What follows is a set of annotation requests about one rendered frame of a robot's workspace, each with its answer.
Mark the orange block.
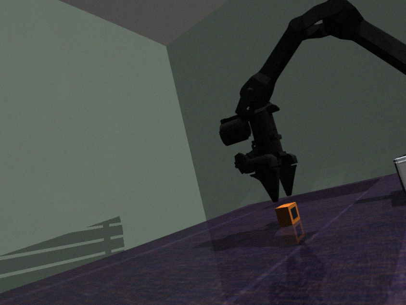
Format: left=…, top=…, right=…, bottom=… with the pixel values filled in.
left=275, top=202, right=300, bottom=227

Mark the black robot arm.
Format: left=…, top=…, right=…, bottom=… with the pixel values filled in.
left=219, top=0, right=406, bottom=146

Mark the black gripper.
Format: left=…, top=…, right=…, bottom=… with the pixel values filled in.
left=244, top=130, right=298, bottom=203

